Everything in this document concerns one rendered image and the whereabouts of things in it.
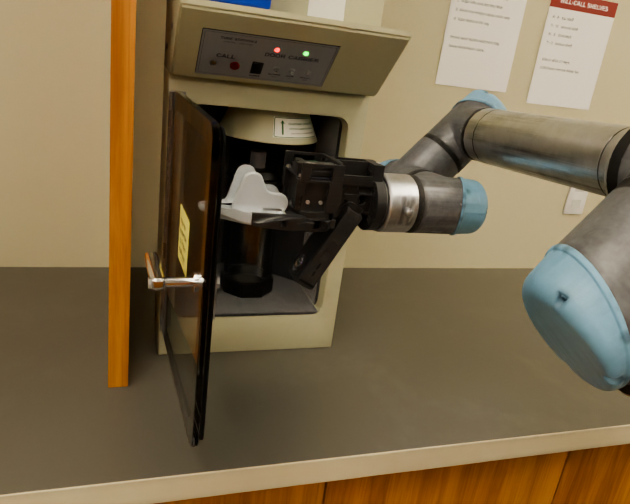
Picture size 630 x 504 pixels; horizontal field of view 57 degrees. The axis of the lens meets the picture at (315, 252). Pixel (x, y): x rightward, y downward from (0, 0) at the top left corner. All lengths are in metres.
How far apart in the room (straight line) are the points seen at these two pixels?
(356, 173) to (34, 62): 0.82
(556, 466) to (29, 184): 1.18
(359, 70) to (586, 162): 0.38
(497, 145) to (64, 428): 0.69
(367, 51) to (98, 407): 0.65
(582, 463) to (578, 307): 0.72
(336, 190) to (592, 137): 0.28
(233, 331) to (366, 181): 0.45
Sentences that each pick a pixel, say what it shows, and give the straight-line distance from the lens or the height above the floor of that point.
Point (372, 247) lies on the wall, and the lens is 1.56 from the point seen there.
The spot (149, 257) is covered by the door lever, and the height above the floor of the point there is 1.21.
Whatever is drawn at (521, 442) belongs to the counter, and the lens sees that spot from 1.01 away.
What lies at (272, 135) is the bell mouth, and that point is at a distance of 0.96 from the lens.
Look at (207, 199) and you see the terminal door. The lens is 0.61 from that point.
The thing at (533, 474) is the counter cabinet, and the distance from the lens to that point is 1.13.
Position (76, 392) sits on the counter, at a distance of 0.97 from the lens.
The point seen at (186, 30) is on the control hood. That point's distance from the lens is 0.82.
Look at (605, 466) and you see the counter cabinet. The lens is 1.24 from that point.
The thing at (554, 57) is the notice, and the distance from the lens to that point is 1.71.
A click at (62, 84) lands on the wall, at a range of 1.34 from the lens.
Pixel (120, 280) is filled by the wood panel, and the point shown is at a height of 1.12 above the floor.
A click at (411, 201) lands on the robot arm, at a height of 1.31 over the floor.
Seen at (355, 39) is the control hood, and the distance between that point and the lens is 0.85.
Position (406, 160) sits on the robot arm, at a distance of 0.85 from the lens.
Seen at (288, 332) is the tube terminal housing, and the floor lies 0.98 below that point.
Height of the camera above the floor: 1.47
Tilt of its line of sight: 20 degrees down
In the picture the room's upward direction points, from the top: 8 degrees clockwise
